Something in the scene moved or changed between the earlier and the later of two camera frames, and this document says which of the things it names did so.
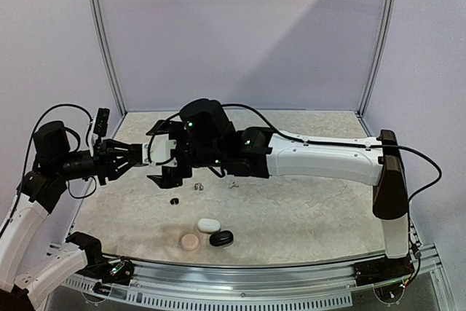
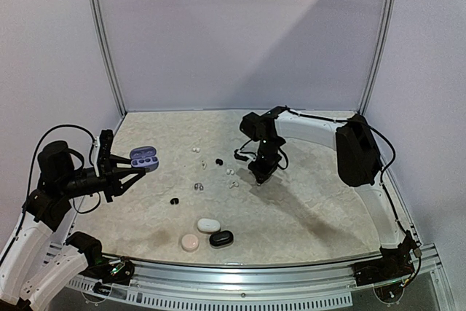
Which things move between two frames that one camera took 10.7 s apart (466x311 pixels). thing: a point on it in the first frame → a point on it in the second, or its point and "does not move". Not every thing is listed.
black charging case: x=220 y=238 does not move
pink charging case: x=189 y=242 does not move
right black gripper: x=182 y=154 → x=262 y=171
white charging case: x=208 y=224 does not move
